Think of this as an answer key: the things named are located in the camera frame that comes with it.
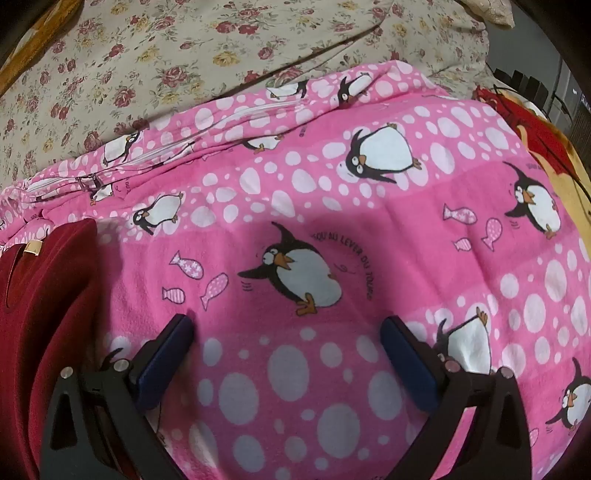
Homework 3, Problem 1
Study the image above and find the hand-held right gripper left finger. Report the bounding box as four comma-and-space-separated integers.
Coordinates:
41, 314, 195, 480

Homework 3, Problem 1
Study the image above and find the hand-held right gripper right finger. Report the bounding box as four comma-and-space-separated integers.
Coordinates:
379, 316, 548, 480

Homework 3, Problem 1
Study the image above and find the dark red garment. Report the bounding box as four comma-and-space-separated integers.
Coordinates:
0, 218, 139, 480

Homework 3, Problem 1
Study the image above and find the pink penguin print blanket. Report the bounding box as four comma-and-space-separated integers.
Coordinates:
0, 60, 591, 480

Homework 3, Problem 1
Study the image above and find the red yellow printed blanket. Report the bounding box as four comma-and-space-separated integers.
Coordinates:
473, 85, 591, 278

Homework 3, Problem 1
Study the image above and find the floral bed sheet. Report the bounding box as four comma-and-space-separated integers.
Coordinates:
0, 0, 515, 195

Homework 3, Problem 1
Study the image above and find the grey furniture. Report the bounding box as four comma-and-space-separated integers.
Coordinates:
492, 46, 591, 158

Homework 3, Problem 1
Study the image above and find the orange checkered cushion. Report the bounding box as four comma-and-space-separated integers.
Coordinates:
0, 0, 81, 95

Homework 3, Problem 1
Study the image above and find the floral pillow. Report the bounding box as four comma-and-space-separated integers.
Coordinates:
455, 0, 515, 28

